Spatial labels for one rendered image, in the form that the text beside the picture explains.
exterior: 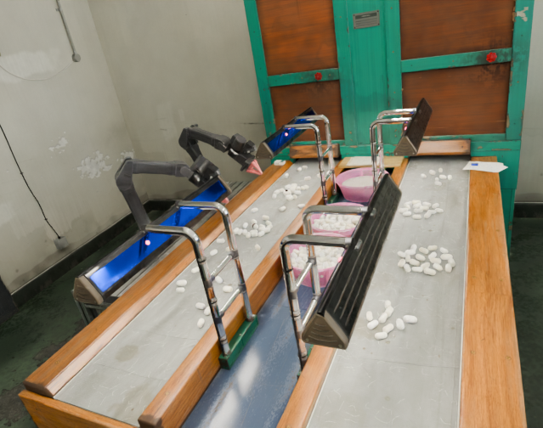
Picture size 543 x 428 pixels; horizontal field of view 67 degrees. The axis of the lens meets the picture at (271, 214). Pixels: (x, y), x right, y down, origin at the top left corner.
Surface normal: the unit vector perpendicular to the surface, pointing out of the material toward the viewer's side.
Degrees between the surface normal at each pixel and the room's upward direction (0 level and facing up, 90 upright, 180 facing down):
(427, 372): 0
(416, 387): 0
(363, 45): 90
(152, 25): 90
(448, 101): 90
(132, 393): 0
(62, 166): 90
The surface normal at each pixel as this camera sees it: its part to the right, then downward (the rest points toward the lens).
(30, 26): 0.91, 0.01
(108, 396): -0.16, -0.90
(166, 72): -0.36, 0.44
